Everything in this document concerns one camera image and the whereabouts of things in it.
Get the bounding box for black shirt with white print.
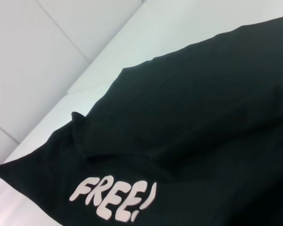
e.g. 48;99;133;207
0;13;283;226

